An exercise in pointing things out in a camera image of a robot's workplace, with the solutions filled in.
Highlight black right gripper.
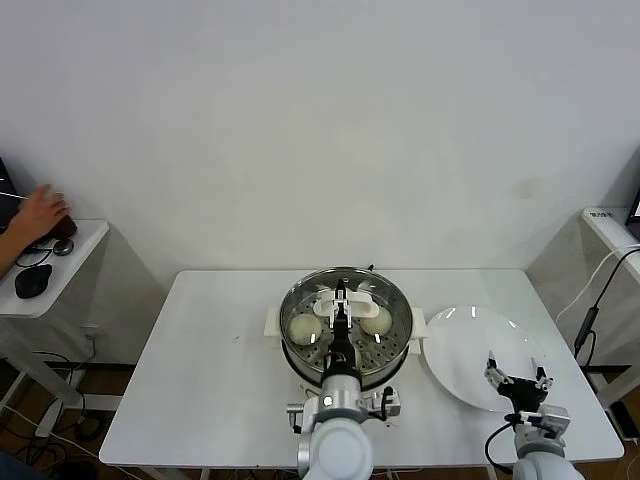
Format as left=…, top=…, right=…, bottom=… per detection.
left=482, top=349, right=553, bottom=414

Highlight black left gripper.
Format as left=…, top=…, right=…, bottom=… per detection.
left=324, top=278, right=363, bottom=374

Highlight round glass pot lid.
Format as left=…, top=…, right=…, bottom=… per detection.
left=278, top=267, right=416, bottom=374

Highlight white steamed baozi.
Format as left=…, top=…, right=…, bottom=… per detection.
left=359, top=312, right=393, bottom=337
left=288, top=314, right=323, bottom=347

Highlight plastic cup dark drink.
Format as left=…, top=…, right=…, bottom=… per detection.
left=52, top=214, right=79, bottom=239

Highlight person bare forearm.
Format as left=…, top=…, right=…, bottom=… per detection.
left=0, top=225, right=32, bottom=279

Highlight stainless steel steamer basket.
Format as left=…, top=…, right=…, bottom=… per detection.
left=277, top=267, right=416, bottom=389

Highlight person bare hand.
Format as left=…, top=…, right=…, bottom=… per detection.
left=13, top=183, right=71, bottom=246

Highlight white round plate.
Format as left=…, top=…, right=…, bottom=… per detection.
left=422, top=305, right=544, bottom=413

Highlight white side table with laptop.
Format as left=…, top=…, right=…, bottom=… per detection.
left=0, top=218, right=169, bottom=441

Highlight black computer mouse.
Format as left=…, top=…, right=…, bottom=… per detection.
left=13, top=264, right=54, bottom=300

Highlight black laptop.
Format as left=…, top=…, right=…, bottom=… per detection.
left=0, top=155, right=24, bottom=236

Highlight person leg dark trousers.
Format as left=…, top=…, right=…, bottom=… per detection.
left=0, top=451, right=32, bottom=480

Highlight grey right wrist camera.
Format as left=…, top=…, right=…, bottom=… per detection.
left=517, top=404, right=572, bottom=441

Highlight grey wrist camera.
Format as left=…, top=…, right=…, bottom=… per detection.
left=370, top=385, right=402, bottom=417
left=517, top=404, right=572, bottom=441

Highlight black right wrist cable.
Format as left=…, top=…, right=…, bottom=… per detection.
left=484, top=422, right=524, bottom=469

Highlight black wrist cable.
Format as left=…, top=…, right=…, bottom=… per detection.
left=484, top=422, right=524, bottom=469
left=372, top=385, right=396, bottom=419

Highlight black cable with adapter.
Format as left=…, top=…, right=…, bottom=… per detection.
left=573, top=248, right=640, bottom=359

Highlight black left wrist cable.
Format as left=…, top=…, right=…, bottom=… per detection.
left=372, top=385, right=396, bottom=419

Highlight white hanging cable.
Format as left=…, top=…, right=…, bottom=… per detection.
left=555, top=245, right=640, bottom=324

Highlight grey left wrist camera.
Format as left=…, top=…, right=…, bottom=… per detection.
left=370, top=385, right=402, bottom=417

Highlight black floor cable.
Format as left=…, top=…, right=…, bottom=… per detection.
left=32, top=351, right=85, bottom=372

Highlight black cable by laptop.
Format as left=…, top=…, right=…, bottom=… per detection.
left=14, top=239, right=57, bottom=269

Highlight white floor cable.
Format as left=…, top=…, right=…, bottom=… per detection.
left=0, top=399, right=104, bottom=459

